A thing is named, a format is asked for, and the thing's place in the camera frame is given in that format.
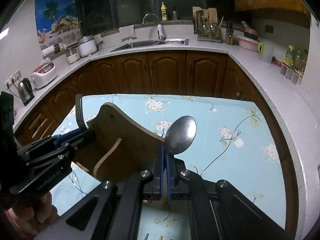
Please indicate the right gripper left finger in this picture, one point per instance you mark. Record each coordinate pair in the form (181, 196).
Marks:
(153, 189)

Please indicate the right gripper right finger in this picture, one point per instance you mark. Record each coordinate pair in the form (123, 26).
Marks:
(177, 188)

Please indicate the metal spoon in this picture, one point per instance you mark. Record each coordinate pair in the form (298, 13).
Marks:
(180, 135)

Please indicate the stainless kitchen sink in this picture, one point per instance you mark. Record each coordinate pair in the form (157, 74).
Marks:
(141, 44)

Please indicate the left hand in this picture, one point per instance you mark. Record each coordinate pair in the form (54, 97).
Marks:
(27, 222)

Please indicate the wooden utensil holder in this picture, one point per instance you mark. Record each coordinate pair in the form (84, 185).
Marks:
(119, 148)

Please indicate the floral light blue tablecloth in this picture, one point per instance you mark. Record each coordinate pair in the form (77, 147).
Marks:
(233, 142)

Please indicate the stainless electric kettle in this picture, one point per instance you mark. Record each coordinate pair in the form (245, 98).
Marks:
(25, 91)

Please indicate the white red rice cooker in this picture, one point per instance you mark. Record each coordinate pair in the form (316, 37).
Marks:
(43, 75)

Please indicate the glass jar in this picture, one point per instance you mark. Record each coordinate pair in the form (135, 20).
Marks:
(72, 56)

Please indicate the white pot with lid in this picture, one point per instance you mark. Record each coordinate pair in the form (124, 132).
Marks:
(86, 45)

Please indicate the chrome sink faucet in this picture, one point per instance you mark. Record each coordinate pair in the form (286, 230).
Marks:
(156, 23)

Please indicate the pink bowl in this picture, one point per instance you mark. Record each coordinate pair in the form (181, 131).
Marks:
(248, 43)

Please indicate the beach fruit poster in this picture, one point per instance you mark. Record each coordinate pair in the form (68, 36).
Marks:
(57, 22)

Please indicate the white dish cloth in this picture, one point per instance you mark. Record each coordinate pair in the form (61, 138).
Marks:
(127, 33)

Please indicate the countertop dish rack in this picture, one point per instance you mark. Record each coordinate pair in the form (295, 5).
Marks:
(206, 24)

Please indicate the knife block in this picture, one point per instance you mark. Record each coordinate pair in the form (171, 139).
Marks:
(229, 33)

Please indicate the oil bottle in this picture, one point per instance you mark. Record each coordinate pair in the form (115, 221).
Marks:
(290, 55)

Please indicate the yellow dish soap bottle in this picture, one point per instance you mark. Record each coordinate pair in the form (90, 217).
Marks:
(164, 12)

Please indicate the wall power outlet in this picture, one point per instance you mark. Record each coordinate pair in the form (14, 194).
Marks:
(13, 78)

